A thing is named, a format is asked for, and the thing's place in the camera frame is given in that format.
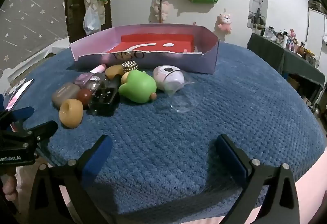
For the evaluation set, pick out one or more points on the clear glass cup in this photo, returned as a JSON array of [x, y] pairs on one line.
[[178, 92]]

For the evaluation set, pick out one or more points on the pale pink plush toy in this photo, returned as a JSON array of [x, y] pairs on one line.
[[165, 8]]

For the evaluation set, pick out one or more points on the person's left hand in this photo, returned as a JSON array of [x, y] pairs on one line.
[[9, 185]]

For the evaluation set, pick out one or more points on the purple nail polish bottle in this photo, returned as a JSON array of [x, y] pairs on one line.
[[85, 78]]

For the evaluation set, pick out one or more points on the clear plastic bag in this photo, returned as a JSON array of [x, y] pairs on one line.
[[90, 22]]

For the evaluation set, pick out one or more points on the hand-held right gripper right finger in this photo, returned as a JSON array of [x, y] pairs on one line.
[[230, 157]]

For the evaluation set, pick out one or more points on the lilac cardboard box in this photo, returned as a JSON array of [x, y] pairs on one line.
[[178, 63]]

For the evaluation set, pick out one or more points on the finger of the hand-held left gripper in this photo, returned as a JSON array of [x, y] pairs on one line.
[[43, 128], [20, 113]]

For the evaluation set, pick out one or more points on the red paper sheet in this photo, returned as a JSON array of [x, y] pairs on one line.
[[153, 42]]

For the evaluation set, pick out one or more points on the reddish brown ball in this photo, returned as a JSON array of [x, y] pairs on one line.
[[84, 95]]

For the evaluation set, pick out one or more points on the lilac round device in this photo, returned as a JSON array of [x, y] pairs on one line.
[[166, 73]]

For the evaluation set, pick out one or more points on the rhinestone studded cylinder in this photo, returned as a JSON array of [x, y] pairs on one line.
[[129, 66]]

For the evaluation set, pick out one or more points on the green frog toy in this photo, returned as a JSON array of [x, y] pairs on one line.
[[138, 87]]

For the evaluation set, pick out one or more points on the pink plush toy white face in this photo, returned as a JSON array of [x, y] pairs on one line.
[[224, 22]]

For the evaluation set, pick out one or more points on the black starry perfume bottle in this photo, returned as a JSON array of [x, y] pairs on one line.
[[104, 101]]

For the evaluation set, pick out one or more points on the glossy foil packet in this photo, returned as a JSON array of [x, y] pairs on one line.
[[20, 93]]

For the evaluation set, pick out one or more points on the brown earbuds case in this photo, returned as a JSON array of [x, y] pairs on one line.
[[63, 93]]

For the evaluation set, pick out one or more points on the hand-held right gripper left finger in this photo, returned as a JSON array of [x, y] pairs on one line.
[[98, 157]]

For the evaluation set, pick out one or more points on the row of bottles on table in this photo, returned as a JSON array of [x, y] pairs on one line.
[[293, 45]]

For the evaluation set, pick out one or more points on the dark green clothed table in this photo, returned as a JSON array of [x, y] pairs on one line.
[[276, 57]]

